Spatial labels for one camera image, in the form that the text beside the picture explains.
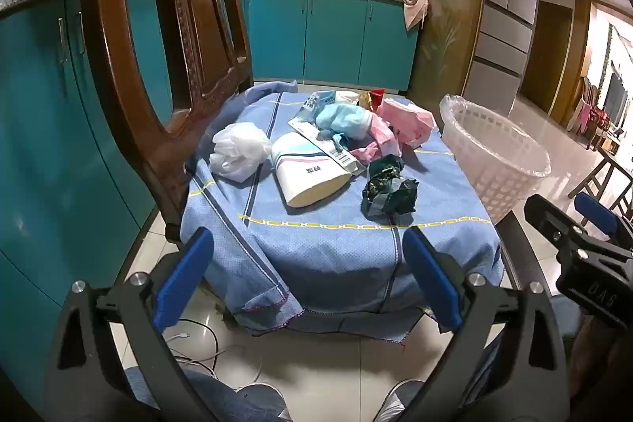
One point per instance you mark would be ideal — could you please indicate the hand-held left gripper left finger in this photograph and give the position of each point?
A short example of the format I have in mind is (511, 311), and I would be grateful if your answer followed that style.
(183, 273)

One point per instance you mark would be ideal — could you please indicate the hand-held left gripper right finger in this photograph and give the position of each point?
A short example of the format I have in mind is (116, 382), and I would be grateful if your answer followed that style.
(430, 278)

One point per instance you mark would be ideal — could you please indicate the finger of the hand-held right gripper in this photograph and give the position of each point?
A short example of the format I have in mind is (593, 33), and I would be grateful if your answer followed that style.
(549, 217)
(596, 210)

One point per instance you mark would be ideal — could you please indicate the white plastic basket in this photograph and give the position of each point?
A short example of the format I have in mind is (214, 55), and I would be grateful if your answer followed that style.
(494, 170)

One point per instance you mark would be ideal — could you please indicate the dark green wrapper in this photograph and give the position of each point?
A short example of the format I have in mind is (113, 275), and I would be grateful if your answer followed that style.
(390, 194)

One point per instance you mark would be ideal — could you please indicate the white plastic bag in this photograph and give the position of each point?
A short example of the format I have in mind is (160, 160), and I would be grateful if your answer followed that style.
(237, 150)

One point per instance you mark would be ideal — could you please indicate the white ointment box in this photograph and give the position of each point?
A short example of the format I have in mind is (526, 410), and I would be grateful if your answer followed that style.
(342, 157)

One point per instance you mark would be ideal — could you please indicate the pink wrapper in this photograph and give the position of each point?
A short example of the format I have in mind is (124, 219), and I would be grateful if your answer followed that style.
(383, 136)

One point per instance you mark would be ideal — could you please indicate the white striped paper cup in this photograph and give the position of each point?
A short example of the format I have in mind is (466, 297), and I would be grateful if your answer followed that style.
(306, 179)

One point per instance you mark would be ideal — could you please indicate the pink tissue packet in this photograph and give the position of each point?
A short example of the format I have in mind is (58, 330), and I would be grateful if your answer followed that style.
(408, 120)

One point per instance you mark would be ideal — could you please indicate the blue face mask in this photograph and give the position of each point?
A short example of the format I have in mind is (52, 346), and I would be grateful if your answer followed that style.
(341, 118)

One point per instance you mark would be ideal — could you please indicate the red snack wrapper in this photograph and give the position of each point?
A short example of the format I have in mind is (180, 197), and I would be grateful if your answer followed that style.
(376, 95)

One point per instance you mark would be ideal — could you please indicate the white printed packet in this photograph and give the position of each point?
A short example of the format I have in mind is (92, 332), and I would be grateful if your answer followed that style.
(310, 101)

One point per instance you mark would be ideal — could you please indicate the dark wooden stool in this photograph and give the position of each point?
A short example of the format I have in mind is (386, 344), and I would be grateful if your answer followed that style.
(606, 170)

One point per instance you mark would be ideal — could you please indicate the pink chairs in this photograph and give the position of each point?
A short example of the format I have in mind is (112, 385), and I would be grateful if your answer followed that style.
(588, 110)

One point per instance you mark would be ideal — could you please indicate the blue striped cloth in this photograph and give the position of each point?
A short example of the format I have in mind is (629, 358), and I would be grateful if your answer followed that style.
(321, 254)

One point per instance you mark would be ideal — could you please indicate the television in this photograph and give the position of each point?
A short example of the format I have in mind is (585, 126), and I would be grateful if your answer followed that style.
(614, 98)

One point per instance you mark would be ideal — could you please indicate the person's left leg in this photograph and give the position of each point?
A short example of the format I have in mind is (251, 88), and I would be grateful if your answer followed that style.
(198, 395)

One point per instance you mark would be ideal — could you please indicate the person's right shoe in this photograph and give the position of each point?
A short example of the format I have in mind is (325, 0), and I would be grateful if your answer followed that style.
(400, 400)

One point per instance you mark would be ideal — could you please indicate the person's shoe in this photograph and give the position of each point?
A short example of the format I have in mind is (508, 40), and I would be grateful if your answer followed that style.
(264, 400)
(400, 400)

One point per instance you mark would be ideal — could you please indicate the person's left shoe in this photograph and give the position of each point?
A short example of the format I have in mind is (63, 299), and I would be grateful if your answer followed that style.
(264, 400)

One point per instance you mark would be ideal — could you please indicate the teal side cabinet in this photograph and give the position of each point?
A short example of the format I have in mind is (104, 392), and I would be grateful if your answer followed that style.
(44, 130)

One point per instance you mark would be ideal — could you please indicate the silver refrigerator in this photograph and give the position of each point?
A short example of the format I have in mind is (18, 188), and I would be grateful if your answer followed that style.
(504, 16)

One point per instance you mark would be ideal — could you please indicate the carved wooden chair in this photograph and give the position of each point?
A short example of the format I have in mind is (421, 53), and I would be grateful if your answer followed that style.
(148, 56)

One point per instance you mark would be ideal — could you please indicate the wooden glass door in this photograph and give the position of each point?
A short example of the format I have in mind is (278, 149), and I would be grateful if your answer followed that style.
(445, 6)

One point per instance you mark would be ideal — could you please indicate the pink towel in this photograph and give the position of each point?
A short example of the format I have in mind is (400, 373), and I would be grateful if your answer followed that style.
(411, 4)

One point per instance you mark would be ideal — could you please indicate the teal stove cabinet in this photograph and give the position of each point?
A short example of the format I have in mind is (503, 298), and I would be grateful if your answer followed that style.
(331, 36)

